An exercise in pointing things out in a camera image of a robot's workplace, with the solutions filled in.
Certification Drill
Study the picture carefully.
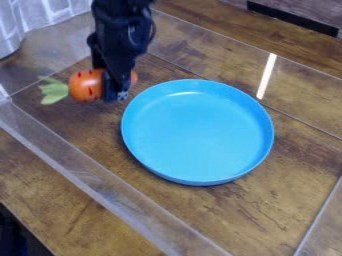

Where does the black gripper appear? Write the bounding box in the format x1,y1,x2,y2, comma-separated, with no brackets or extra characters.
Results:
87,6,157,103

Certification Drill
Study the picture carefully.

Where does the orange toy carrot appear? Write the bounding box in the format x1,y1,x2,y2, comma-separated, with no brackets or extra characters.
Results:
39,68,129,105

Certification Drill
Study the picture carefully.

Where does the blue round tray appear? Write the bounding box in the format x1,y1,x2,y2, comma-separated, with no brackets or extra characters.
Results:
122,79,276,186

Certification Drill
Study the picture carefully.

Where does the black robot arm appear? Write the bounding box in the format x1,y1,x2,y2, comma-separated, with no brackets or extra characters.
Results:
87,0,157,102

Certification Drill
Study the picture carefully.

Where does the white patterned curtain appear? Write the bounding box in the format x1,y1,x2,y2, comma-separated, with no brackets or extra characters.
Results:
0,0,94,59

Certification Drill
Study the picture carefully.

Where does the clear acrylic barrier strip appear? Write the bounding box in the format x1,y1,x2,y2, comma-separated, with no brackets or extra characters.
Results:
0,98,233,256

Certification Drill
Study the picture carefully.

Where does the black cable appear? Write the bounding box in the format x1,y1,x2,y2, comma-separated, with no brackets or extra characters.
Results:
127,13,158,49

